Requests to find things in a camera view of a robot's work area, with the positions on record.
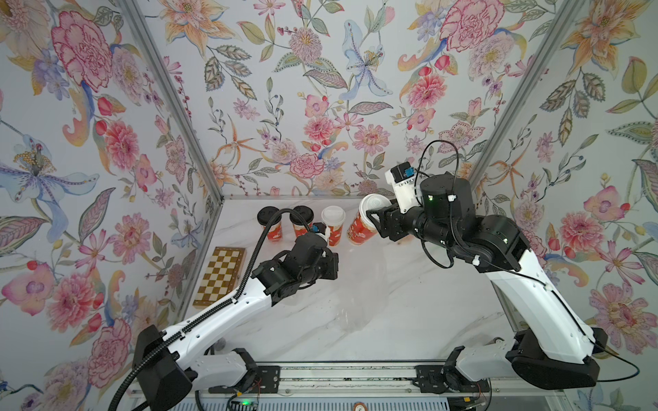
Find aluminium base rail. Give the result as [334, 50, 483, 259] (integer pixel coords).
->
[125, 360, 566, 399]

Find black lid red cup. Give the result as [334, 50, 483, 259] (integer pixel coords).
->
[257, 205, 283, 242]
[290, 205, 315, 237]

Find wooden chessboard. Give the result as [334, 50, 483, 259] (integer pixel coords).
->
[192, 247, 246, 309]

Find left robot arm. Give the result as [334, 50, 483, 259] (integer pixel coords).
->
[133, 233, 339, 410]

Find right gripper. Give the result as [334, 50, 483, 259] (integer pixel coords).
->
[371, 200, 462, 260]

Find white lid red back cup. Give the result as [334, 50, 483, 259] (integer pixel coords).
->
[347, 194, 392, 246]

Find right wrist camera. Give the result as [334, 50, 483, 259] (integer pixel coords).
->
[385, 162, 420, 214]

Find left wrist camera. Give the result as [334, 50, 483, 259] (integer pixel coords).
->
[311, 222, 331, 242]

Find white lid red cup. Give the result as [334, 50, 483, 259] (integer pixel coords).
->
[347, 194, 392, 246]
[321, 205, 346, 247]

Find clear plastic bag pile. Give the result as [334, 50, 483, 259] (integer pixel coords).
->
[325, 276, 391, 334]

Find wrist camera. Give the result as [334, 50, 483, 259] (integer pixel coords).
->
[311, 222, 331, 242]
[385, 162, 420, 214]

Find black corrugated cable conduit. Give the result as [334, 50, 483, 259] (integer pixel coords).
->
[106, 207, 315, 411]

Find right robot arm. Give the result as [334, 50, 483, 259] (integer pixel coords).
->
[365, 163, 608, 390]

